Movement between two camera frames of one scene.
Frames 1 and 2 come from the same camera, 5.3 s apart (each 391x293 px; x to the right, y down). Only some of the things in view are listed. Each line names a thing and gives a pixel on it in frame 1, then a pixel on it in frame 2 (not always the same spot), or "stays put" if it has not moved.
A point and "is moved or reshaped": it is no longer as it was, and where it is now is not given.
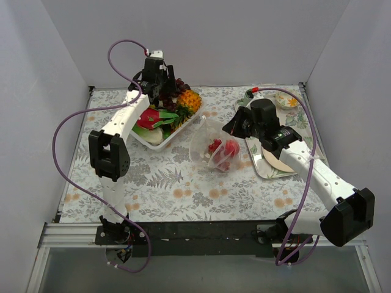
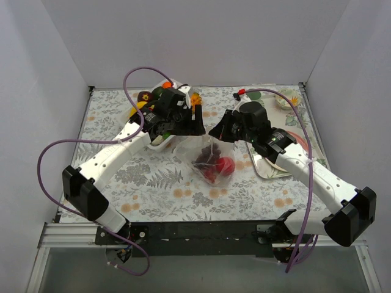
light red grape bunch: (215, 144) to (210, 176)
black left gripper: (168, 80) to (186, 119)
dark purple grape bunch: (169, 99) is moved or reshaped
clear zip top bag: (211, 147) is moved or reshaped
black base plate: (189, 239) stays put
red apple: (231, 148) to (225, 166)
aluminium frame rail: (71, 235) stays put
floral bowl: (286, 101) stays put
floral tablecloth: (203, 174) stays put
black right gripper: (237, 124) to (229, 124)
